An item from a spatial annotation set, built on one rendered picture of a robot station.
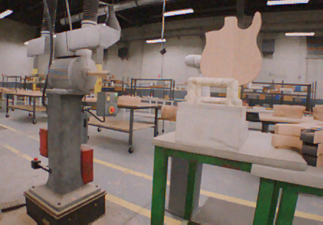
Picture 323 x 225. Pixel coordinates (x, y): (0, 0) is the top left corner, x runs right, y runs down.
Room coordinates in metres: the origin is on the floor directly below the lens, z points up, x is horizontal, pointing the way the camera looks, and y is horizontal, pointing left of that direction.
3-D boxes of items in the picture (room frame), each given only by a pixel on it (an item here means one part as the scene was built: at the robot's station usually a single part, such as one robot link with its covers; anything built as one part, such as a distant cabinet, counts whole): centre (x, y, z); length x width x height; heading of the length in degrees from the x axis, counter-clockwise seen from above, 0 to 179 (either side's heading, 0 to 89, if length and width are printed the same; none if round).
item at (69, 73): (1.49, 0.72, 1.25); 0.41 x 0.27 x 0.26; 62
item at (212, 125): (0.84, -0.22, 1.02); 0.27 x 0.15 x 0.17; 61
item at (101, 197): (1.51, 0.78, 0.12); 0.61 x 0.51 x 0.25; 152
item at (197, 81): (0.79, -0.20, 1.20); 0.20 x 0.03 x 0.03; 60
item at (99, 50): (11.00, 3.69, 2.99); 0.41 x 0.41 x 5.98; 62
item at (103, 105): (1.66, 0.53, 0.99); 0.24 x 0.21 x 0.26; 62
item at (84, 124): (1.65, 0.71, 0.93); 0.15 x 0.10 x 0.55; 62
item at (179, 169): (1.80, -0.28, 0.35); 0.28 x 0.28 x 0.70; 54
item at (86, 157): (1.66, 0.71, 0.49); 0.25 x 0.12 x 0.37; 62
